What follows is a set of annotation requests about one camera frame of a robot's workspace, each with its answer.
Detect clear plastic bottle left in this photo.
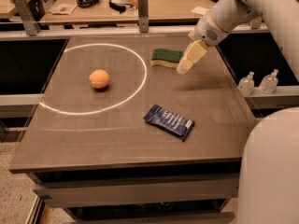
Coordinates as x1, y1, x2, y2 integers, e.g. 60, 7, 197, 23
238, 72, 254, 96

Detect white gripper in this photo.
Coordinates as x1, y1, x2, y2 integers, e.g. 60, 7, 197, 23
177, 13, 228, 75

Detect metal bracket right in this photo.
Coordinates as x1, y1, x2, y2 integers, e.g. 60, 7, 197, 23
249, 16, 263, 29

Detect metal bracket left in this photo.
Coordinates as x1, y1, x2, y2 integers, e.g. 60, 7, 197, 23
12, 0, 40, 36

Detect clear plastic bottle right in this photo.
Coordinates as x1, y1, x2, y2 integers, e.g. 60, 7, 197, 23
259, 69, 278, 94

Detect green yellow sponge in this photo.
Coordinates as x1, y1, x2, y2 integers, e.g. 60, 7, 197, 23
150, 49, 183, 69

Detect orange fruit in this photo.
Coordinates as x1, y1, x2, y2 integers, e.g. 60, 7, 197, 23
89, 69, 110, 89

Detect black sunglasses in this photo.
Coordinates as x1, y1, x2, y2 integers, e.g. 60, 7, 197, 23
109, 0, 134, 14

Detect metal bracket middle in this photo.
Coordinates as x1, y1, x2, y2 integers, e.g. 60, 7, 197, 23
137, 0, 149, 33

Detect paper leaflet left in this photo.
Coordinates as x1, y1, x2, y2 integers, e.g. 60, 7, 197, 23
50, 4, 77, 15

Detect grey table drawer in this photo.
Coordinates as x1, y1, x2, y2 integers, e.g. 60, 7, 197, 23
34, 174, 239, 208

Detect white paper sheet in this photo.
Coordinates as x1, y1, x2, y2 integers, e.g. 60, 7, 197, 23
192, 7, 208, 15

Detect clear plastic bottle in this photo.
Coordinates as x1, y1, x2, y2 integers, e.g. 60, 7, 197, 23
238, 72, 254, 96
259, 69, 278, 94

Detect metal bracket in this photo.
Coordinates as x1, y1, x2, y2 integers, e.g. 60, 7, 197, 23
137, 0, 149, 33
12, 0, 40, 36
249, 16, 263, 29

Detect blue snack bar wrapper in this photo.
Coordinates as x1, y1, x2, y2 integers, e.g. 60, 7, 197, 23
144, 105, 195, 141

